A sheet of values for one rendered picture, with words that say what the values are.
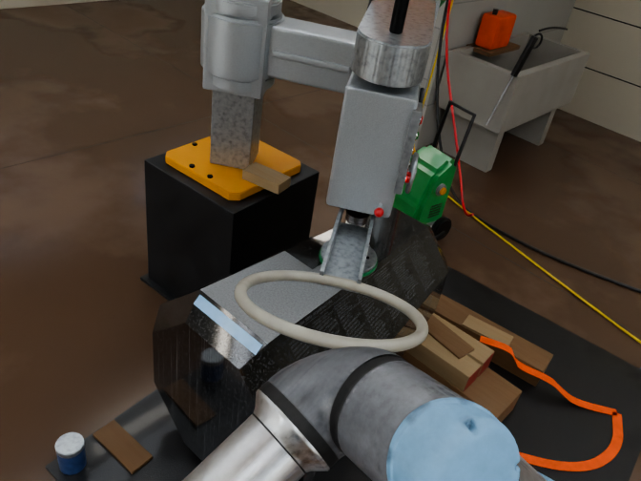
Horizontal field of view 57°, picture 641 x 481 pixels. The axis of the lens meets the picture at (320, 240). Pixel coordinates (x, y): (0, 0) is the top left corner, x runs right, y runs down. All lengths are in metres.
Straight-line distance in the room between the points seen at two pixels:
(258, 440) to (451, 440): 0.21
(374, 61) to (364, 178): 0.39
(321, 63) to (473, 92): 2.49
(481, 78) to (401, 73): 3.06
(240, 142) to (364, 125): 1.03
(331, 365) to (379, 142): 1.29
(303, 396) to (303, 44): 2.01
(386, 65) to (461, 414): 1.31
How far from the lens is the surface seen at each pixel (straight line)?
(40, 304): 3.29
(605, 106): 6.84
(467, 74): 4.84
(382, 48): 1.72
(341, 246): 1.88
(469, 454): 0.55
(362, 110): 1.82
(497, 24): 5.07
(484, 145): 5.03
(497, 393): 2.90
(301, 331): 1.27
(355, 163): 1.89
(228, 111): 2.70
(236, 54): 2.52
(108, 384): 2.86
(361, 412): 0.59
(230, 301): 2.01
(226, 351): 1.94
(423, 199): 3.74
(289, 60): 2.53
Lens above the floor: 2.15
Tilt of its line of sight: 35 degrees down
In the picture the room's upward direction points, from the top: 10 degrees clockwise
